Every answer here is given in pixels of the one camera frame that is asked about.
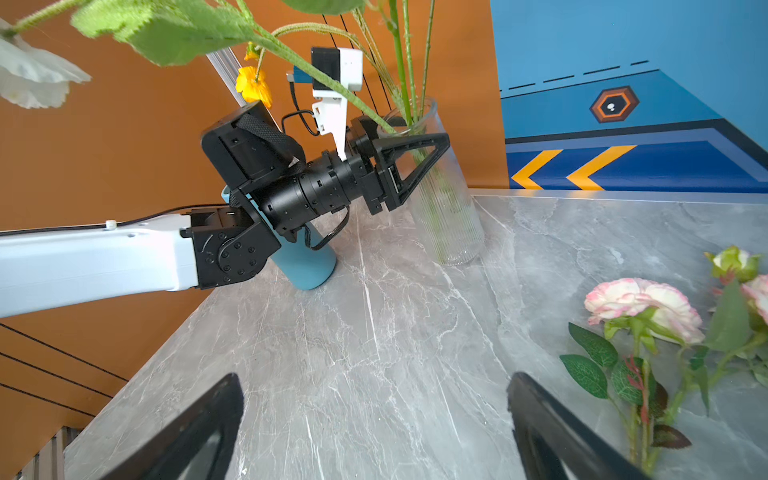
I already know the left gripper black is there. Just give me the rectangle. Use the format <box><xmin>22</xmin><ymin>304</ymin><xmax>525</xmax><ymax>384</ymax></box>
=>
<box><xmin>347</xmin><ymin>116</ymin><xmax>450</xmax><ymax>215</ymax></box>

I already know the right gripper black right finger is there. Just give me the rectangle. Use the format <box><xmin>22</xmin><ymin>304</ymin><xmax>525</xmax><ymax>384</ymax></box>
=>
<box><xmin>507</xmin><ymin>372</ymin><xmax>647</xmax><ymax>479</ymax></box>

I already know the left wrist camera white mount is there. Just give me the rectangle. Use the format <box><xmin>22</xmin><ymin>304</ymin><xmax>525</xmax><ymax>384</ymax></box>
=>
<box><xmin>292</xmin><ymin>46</ymin><xmax>366</xmax><ymax>162</ymax></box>

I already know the aluminium corner post left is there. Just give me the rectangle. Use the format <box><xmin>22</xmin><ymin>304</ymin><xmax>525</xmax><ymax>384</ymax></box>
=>
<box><xmin>206</xmin><ymin>48</ymin><xmax>249</xmax><ymax>107</ymax></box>

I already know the clear glass vase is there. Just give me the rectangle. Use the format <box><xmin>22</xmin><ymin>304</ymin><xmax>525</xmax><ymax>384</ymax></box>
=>
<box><xmin>384</xmin><ymin>98</ymin><xmax>485</xmax><ymax>266</ymax></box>

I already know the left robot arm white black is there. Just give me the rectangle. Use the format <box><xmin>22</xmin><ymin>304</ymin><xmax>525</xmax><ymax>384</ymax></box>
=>
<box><xmin>1</xmin><ymin>102</ymin><xmax>450</xmax><ymax>317</ymax></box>

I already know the pink rose spray with leaves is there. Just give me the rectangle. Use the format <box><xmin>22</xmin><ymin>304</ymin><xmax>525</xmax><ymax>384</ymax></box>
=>
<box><xmin>381</xmin><ymin>0</ymin><xmax>437</xmax><ymax>126</ymax></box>

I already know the white poppy fuzzy green stem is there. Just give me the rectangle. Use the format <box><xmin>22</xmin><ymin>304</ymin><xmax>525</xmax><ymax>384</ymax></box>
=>
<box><xmin>1</xmin><ymin>1</ymin><xmax>394</xmax><ymax>133</ymax></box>

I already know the teal ceramic vase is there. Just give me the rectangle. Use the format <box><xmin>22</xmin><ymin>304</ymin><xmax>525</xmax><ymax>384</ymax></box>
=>
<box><xmin>243</xmin><ymin>194</ymin><xmax>337</xmax><ymax>290</ymax></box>

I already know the small pink rose spray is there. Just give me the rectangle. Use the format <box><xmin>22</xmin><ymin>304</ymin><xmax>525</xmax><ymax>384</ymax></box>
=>
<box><xmin>560</xmin><ymin>246</ymin><xmax>767</xmax><ymax>475</ymax></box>

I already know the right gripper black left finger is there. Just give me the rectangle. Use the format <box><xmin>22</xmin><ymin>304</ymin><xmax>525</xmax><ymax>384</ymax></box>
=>
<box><xmin>104</xmin><ymin>373</ymin><xmax>244</xmax><ymax>480</ymax></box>

